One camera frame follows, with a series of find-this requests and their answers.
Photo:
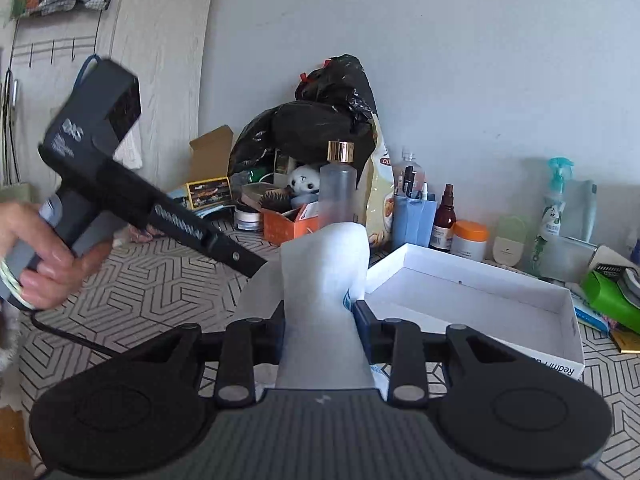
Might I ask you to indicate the yellow snack pouch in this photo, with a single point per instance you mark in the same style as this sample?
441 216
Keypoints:
380 189

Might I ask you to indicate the pink floral scrunchie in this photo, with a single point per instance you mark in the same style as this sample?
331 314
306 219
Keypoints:
142 236

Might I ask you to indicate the white panda plush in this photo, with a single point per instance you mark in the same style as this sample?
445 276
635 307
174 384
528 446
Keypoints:
304 180

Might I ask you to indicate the green plastic case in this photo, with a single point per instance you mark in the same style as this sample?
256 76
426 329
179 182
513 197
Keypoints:
605 297

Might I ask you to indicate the orange lid cream jar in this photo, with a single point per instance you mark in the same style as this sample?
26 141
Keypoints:
469 240

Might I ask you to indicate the green white small container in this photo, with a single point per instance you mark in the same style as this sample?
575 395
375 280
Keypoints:
509 241

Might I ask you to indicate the open cardboard photo box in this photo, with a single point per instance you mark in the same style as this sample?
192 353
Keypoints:
207 188

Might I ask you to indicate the yellow small booklet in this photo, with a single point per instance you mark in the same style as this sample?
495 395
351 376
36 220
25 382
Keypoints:
626 342

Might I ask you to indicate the orange cardboard box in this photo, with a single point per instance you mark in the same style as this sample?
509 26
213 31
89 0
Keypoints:
281 228

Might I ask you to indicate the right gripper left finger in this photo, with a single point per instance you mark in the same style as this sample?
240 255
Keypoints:
144 408

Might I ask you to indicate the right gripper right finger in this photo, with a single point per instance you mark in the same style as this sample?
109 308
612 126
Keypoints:
493 405

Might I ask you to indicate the stacked round tins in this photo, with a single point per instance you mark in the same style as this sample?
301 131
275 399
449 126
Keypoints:
247 219

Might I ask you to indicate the teal spray bottle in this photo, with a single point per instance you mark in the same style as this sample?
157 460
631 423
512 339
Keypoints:
550 222

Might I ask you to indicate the brown spray bottle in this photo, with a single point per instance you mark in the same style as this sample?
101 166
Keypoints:
444 220

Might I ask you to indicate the black plastic bag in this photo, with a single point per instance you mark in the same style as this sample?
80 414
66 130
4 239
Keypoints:
333 103

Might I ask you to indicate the white nonwoven shopping bag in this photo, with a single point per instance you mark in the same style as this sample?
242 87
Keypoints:
317 278

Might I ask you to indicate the blue pen holder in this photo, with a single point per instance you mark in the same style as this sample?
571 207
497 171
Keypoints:
413 221

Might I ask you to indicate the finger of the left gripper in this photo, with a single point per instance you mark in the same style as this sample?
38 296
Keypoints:
189 229

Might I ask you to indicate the frosted bottle gold cap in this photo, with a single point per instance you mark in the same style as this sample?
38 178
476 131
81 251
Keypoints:
338 182

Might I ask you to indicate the person left hand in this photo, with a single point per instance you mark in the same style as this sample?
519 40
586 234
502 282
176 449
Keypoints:
59 274

